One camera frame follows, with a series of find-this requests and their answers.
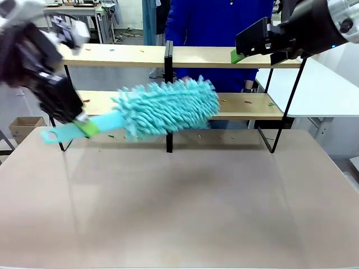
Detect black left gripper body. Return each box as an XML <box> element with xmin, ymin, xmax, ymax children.
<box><xmin>0</xmin><ymin>24</ymin><xmax>65</xmax><ymax>88</ymax></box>

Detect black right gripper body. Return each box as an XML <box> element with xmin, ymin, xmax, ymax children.
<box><xmin>288</xmin><ymin>0</ymin><xmax>348</xmax><ymax>58</ymax></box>

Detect wooden shelf unit black frame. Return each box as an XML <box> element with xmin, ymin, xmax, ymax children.
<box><xmin>49</xmin><ymin>40</ymin><xmax>308</xmax><ymax>154</ymax></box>

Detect teal microfiber duster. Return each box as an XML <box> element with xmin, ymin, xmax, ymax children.
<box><xmin>40</xmin><ymin>75</ymin><xmax>221</xmax><ymax>146</ymax></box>

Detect person in blue top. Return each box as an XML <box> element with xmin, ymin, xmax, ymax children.
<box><xmin>164</xmin><ymin>0</ymin><xmax>274</xmax><ymax>93</ymax></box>

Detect cardboard box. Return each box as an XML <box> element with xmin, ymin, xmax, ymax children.
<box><xmin>8</xmin><ymin>117</ymin><xmax>47</xmax><ymax>145</ymax></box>

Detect large white table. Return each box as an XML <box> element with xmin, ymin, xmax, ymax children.
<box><xmin>254</xmin><ymin>44</ymin><xmax>359</xmax><ymax>132</ymax></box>

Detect grey metal stand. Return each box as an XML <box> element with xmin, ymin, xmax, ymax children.
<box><xmin>0</xmin><ymin>129</ymin><xmax>15</xmax><ymax>165</ymax></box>

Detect grey workbench table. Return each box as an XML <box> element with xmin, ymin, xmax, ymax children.
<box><xmin>43</xmin><ymin>4</ymin><xmax>113</xmax><ymax>44</ymax></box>

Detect blue jeans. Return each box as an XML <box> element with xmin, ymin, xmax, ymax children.
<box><xmin>209</xmin><ymin>119</ymin><xmax>249</xmax><ymax>129</ymax></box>

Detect black hanging garment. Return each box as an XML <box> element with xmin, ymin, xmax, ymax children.
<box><xmin>155</xmin><ymin>0</ymin><xmax>172</xmax><ymax>36</ymax></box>

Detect teal hanging garment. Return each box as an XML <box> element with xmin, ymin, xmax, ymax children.
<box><xmin>142</xmin><ymin>0</ymin><xmax>157</xmax><ymax>45</ymax></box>

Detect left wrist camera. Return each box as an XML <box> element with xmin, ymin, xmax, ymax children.
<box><xmin>50</xmin><ymin>15</ymin><xmax>91</xmax><ymax>55</ymax></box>

